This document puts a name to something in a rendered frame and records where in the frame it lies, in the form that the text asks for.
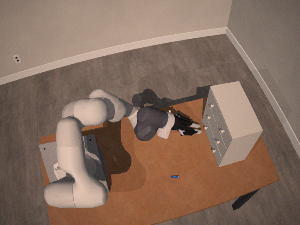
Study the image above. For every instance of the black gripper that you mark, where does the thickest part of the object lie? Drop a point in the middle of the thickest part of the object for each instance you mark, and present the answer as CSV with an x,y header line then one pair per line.
x,y
181,124

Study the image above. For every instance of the white chest of drawers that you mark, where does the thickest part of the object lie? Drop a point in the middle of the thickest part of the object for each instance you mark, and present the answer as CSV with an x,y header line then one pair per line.
x,y
240,118

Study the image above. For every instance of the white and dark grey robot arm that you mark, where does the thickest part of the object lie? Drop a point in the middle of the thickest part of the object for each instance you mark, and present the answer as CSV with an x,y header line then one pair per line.
x,y
76,186

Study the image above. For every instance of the grey drawer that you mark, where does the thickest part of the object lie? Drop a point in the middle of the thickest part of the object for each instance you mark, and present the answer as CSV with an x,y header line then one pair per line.
x,y
224,131
213,105
210,117
215,150
219,141
207,127

